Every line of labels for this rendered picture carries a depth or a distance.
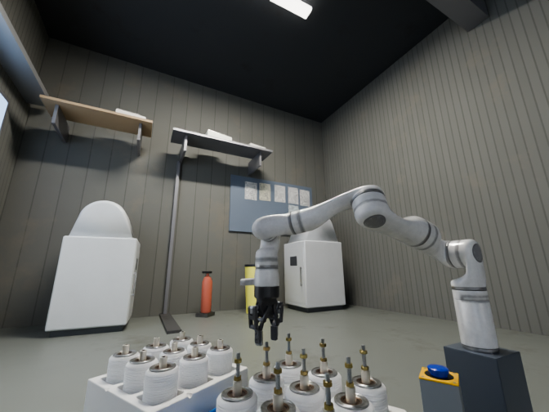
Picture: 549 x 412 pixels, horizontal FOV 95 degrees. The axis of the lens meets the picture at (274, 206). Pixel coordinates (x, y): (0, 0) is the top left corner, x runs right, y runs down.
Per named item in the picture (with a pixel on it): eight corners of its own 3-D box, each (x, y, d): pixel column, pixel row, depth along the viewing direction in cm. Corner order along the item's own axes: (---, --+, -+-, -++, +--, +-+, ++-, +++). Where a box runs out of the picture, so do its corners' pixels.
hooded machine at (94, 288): (131, 320, 283) (144, 212, 314) (129, 331, 235) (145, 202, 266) (60, 326, 255) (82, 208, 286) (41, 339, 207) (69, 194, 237)
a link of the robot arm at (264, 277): (257, 284, 83) (257, 265, 85) (285, 285, 77) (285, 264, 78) (238, 286, 76) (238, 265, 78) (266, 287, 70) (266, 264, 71)
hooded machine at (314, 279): (320, 304, 402) (316, 221, 435) (346, 309, 352) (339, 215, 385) (283, 307, 371) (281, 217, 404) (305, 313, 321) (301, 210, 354)
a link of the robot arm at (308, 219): (288, 201, 77) (289, 223, 71) (380, 176, 69) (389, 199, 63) (298, 219, 83) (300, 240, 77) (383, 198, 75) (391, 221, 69)
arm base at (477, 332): (470, 342, 83) (461, 288, 87) (506, 350, 75) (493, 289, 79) (455, 347, 79) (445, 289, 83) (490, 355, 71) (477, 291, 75)
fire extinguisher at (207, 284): (212, 314, 324) (214, 270, 338) (216, 316, 304) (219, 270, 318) (194, 315, 314) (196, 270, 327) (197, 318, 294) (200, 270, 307)
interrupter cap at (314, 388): (294, 381, 68) (294, 378, 68) (322, 385, 65) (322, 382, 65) (285, 393, 61) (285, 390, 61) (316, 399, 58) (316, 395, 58)
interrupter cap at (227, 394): (229, 407, 55) (229, 403, 55) (216, 394, 61) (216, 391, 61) (259, 396, 59) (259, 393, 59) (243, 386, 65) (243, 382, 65)
